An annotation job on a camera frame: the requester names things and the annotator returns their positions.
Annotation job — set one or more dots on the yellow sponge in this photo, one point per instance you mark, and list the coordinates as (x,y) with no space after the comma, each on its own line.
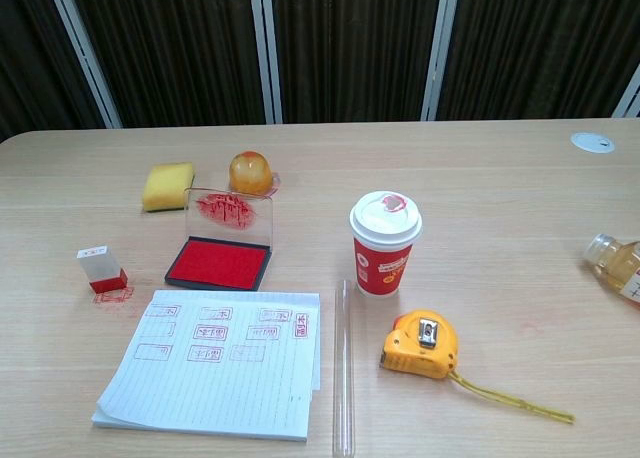
(167,187)

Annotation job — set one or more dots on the yellow tape measure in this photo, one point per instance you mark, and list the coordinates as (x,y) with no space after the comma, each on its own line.
(420,350)

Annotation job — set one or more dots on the red paper cup white lid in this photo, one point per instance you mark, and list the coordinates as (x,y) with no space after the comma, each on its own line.
(382,263)

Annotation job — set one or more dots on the clear glass tube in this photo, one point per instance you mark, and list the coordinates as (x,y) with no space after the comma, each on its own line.
(344,368)

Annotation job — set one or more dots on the tea bottle with label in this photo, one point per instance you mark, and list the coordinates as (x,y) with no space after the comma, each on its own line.
(620,268)

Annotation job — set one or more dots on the white partition frame post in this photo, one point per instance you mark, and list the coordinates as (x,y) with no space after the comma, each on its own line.
(629,95)
(85,53)
(267,53)
(440,53)

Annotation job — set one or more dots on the white round table grommet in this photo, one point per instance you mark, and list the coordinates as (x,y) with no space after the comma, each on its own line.
(592,142)

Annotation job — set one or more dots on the white and red stamp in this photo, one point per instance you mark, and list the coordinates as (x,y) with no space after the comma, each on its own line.
(100,270)

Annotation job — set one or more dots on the red ink pad clear lid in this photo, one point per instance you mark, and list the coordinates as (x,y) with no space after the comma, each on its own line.
(220,265)

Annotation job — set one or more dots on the lined white paper notepad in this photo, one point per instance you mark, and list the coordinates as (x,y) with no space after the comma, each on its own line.
(210,383)

